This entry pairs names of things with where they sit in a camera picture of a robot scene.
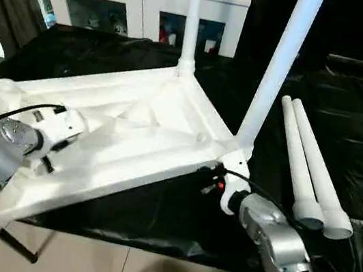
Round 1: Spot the black metal stand leg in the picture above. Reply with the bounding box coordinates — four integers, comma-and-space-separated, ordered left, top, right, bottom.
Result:
0, 220, 57, 267

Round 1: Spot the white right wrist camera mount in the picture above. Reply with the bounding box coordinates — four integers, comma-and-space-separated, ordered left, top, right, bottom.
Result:
212, 148, 259, 220

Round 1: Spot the white plastic table top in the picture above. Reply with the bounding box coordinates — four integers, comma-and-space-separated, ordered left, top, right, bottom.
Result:
0, 37, 266, 272

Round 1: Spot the white plastic table leg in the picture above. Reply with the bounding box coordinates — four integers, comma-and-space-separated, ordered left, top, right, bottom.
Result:
233, 0, 327, 164
175, 0, 207, 77
271, 97, 363, 242
261, 94, 345, 232

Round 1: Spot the black mat cloth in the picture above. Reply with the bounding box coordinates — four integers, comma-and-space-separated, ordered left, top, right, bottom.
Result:
0, 13, 363, 272

